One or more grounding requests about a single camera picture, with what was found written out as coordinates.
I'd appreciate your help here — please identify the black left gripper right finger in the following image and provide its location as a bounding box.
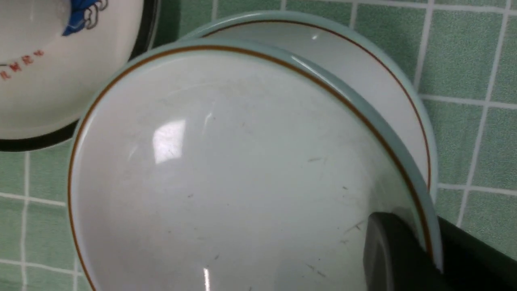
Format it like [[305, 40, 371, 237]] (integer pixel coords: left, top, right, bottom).
[[438, 217, 517, 291]]

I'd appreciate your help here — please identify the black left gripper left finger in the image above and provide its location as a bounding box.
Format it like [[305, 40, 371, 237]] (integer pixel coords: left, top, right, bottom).
[[363, 212, 445, 291]]

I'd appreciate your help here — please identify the pale blue shallow bowl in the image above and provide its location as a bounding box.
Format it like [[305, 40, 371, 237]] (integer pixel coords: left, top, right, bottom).
[[67, 38, 443, 291]]

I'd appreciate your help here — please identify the pale blue large plate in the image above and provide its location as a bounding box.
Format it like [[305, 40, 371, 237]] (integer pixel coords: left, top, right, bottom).
[[181, 11, 438, 201]]

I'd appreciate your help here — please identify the black-rimmed cartoon plate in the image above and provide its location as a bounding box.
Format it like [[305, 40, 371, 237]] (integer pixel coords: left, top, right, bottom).
[[1, 0, 162, 152]]

